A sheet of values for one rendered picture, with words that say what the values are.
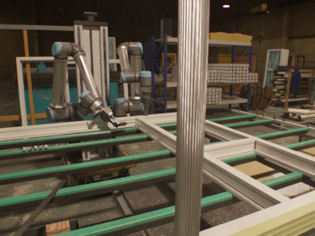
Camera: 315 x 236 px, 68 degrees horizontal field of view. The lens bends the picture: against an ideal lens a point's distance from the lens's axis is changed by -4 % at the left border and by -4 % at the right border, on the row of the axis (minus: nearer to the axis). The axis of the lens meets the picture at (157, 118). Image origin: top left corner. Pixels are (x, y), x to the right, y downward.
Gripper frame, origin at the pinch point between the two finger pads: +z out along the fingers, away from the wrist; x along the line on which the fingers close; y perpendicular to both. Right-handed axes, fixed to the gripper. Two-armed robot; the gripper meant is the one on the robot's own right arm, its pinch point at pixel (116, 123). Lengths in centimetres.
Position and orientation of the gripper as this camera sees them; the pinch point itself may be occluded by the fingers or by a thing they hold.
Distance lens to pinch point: 179.3
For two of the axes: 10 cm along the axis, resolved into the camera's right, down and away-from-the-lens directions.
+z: 7.5, 6.5, -0.7
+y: 5.7, -6.0, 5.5
